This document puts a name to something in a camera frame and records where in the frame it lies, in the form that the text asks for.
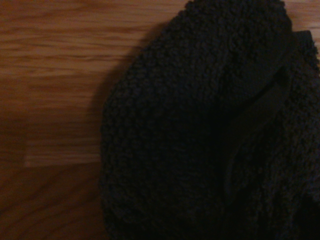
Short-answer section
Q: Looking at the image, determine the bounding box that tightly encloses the dark terry cloth towel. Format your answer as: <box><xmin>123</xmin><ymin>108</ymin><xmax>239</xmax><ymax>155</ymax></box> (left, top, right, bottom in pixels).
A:
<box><xmin>99</xmin><ymin>0</ymin><xmax>320</xmax><ymax>240</ymax></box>

